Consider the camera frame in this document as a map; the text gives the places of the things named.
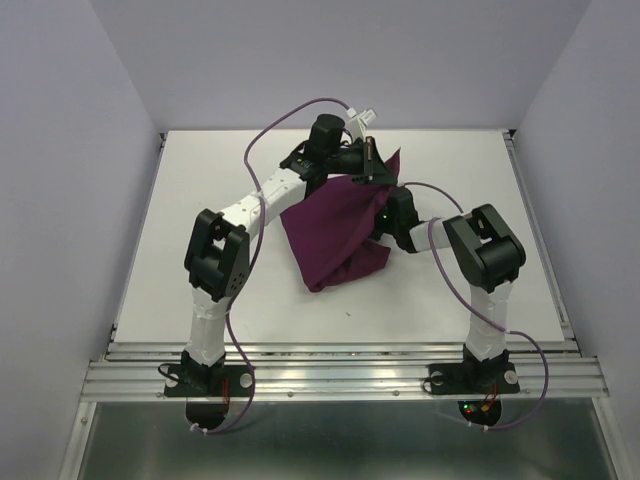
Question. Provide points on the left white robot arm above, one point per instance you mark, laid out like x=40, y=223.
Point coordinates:
x=218, y=254

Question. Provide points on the aluminium frame rail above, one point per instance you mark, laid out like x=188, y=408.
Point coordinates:
x=326, y=372

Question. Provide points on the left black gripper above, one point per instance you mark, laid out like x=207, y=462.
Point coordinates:
x=373, y=168

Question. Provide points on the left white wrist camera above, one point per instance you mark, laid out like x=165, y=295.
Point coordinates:
x=358, y=122

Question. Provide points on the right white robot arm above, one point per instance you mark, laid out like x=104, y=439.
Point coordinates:
x=488, y=254

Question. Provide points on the purple surgical drape cloth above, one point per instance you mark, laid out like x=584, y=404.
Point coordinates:
x=329, y=233

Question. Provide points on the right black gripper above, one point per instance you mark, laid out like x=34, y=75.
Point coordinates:
x=375, y=235

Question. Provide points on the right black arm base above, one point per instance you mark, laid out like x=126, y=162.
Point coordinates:
x=472, y=376

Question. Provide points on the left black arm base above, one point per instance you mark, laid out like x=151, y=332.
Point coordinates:
x=190, y=379

